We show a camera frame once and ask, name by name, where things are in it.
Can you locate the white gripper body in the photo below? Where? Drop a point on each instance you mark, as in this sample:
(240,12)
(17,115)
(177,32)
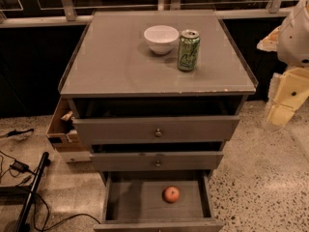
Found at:
(294,40)

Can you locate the black power adapter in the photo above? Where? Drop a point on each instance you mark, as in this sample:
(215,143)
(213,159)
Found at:
(19,166)

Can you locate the red apple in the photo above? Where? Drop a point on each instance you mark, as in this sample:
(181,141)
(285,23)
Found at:
(171,194)

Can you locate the middle grey drawer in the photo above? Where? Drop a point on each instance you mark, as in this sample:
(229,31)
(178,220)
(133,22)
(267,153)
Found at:
(156,161)

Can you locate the green soda can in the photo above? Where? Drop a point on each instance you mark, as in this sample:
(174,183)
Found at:
(188,50)

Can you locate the grey drawer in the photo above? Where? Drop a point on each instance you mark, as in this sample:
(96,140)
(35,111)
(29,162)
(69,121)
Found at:
(156,161)
(155,129)
(134,203)

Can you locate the top grey drawer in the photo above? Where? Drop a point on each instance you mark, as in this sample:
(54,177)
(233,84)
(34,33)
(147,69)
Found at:
(155,129)

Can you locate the bottom grey drawer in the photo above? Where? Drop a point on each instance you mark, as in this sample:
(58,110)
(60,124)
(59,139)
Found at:
(134,203)

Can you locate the cardboard box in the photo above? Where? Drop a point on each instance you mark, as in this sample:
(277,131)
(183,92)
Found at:
(63,136)

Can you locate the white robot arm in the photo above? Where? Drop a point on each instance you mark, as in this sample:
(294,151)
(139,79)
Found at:
(290,41)

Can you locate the metal railing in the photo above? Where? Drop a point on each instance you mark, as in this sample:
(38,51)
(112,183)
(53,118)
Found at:
(80,7)

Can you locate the white ceramic bowl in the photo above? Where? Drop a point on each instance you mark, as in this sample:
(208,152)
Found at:
(161,39)

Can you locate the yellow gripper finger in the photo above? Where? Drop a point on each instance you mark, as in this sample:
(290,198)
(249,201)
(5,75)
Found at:
(280,115)

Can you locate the black pole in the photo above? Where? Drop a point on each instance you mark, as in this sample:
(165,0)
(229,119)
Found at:
(30,194)

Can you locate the grey drawer cabinet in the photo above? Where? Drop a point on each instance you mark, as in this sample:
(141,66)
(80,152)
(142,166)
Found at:
(115,75)

